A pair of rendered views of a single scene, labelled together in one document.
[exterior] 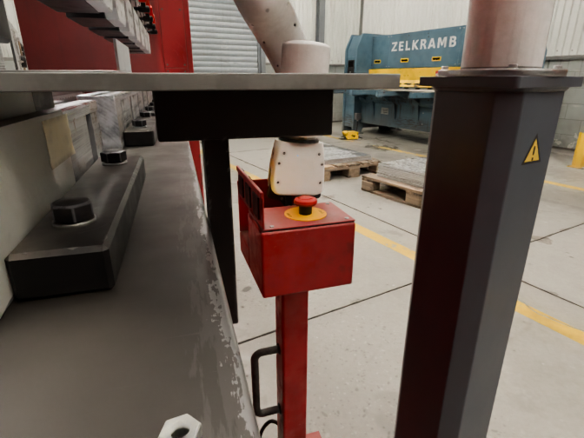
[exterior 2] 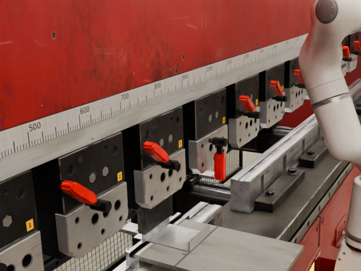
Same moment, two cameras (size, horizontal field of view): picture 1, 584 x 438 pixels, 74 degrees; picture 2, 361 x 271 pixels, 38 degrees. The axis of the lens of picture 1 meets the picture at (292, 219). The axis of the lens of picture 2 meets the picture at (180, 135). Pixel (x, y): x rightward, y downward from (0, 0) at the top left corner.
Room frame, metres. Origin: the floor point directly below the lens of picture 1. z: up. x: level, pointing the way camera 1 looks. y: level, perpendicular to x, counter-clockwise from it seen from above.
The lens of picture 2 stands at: (-0.34, -0.51, 1.49)
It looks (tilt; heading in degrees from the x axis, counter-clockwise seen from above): 16 degrees down; 46
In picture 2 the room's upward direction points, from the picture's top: 2 degrees counter-clockwise
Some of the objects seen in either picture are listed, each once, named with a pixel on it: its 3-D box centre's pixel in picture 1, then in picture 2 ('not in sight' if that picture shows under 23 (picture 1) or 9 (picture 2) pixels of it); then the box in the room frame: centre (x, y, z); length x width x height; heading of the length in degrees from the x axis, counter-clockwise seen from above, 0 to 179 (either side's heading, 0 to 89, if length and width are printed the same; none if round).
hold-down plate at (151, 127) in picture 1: (144, 129); (281, 188); (0.89, 0.33, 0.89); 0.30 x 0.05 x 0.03; 16
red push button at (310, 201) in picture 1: (305, 207); not in sight; (0.63, -0.02, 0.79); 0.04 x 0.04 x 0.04
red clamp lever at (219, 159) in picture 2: not in sight; (217, 158); (0.46, 0.20, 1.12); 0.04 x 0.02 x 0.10; 106
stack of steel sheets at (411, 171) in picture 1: (444, 175); not in sight; (3.29, -1.32, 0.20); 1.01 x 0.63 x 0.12; 34
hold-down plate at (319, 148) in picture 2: not in sight; (318, 150); (1.27, 0.44, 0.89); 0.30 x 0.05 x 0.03; 16
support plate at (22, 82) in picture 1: (195, 81); (222, 252); (0.33, 0.08, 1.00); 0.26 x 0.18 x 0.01; 106
